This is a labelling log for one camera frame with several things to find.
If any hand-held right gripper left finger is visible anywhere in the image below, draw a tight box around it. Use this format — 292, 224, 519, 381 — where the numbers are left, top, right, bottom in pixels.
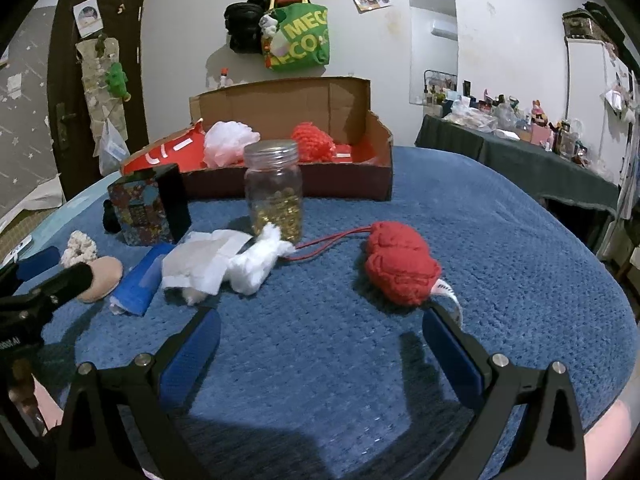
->
55, 305, 223, 480

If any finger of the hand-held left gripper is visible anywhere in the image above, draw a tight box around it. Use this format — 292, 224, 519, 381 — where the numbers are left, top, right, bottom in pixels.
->
27, 262, 96, 307
0, 246, 62, 288

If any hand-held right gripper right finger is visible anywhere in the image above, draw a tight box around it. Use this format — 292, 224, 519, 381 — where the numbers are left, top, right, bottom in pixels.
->
422, 302, 588, 480

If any white scrunchie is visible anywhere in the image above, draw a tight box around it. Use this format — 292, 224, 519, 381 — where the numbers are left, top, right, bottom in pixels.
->
61, 230, 98, 267

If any blue packet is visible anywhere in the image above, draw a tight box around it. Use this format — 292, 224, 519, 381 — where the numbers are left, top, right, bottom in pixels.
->
111, 243, 173, 317

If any white gauze sheet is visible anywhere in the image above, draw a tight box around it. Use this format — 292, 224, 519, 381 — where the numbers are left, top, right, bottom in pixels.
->
161, 229, 256, 306

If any white tissue wad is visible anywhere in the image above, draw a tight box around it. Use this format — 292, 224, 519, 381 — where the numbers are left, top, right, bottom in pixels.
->
227, 222, 297, 295

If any red elastic cord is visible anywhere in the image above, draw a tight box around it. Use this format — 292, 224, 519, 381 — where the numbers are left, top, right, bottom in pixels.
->
291, 226, 376, 262

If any cardboard box with red lining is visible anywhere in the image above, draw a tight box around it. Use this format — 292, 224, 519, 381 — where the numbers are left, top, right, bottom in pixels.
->
121, 77, 394, 202

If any beige powder puff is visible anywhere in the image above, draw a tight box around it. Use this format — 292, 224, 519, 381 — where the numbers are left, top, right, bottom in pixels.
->
77, 256, 124, 303

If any small black bottle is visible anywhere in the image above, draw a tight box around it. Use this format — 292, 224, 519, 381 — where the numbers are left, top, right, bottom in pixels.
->
102, 200, 122, 234

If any dark patterned box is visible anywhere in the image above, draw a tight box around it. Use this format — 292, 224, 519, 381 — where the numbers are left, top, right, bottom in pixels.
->
107, 164, 192, 247

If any red knitted pouch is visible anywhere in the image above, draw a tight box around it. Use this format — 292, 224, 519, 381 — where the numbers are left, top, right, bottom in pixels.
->
364, 221, 463, 323

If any blue blanket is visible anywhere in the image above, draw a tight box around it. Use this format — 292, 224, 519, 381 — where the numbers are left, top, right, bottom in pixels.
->
10, 145, 632, 480

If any clear plastic bag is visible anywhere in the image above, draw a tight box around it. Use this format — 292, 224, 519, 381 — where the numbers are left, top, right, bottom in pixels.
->
98, 119, 131, 176

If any dark brown door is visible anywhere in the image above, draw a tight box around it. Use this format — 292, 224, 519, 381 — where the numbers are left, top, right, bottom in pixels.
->
52, 0, 153, 201

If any hanging fabric organizer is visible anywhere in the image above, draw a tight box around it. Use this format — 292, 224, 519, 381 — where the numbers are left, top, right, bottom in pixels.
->
75, 35, 131, 141

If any glass jar of gold beads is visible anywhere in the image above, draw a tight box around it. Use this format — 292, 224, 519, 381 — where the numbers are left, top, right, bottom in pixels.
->
243, 140, 304, 245

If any green plush toy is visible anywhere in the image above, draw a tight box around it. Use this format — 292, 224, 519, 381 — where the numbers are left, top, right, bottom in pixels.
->
105, 61, 132, 98

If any white foam net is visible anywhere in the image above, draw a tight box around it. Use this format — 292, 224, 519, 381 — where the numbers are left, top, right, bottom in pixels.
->
202, 121, 262, 168

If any desk with dark green cloth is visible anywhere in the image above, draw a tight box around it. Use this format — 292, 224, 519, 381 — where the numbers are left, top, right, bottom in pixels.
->
415, 114, 621, 256

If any clutter of cosmetics bottles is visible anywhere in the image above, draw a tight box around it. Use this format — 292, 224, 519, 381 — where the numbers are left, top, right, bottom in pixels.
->
422, 70, 601, 161

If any red foam net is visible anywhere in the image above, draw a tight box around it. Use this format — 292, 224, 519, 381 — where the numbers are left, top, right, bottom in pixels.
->
290, 122, 337, 163

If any photo card on door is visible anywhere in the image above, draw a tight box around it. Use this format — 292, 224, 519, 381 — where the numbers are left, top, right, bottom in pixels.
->
72, 0, 104, 38

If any white cabinet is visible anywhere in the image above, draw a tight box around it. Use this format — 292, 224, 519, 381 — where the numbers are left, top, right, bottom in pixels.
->
565, 37, 640, 201

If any black bag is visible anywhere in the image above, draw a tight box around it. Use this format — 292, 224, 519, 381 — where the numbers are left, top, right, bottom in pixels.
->
223, 0, 271, 54

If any small white plush toy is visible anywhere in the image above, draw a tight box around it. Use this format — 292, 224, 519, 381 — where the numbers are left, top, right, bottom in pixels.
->
258, 12, 281, 58

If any green tote bag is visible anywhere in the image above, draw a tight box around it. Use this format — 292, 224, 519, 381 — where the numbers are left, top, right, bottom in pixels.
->
264, 2, 332, 72

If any patterned storage box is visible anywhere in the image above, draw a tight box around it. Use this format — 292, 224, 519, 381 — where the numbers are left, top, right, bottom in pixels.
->
562, 5, 621, 43

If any metal door handle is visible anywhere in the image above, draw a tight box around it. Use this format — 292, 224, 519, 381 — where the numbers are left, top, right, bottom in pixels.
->
56, 102, 76, 148

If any wall mirror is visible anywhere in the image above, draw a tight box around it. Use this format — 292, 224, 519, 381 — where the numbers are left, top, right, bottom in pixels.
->
406, 0, 460, 107

